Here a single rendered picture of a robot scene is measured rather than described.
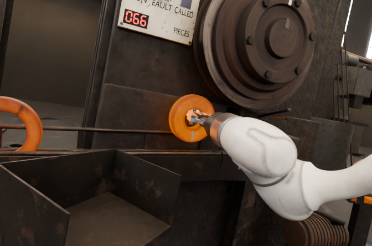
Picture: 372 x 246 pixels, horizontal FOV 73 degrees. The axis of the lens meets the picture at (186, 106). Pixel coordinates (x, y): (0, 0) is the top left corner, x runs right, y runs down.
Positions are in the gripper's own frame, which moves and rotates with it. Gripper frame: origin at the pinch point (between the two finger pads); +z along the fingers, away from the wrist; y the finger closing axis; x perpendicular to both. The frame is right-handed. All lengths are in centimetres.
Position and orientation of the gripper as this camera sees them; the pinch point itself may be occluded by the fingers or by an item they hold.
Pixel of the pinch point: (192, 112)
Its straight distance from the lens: 83.6
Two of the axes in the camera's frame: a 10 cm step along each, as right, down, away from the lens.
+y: 9.0, 1.4, 4.0
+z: -3.8, -1.8, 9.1
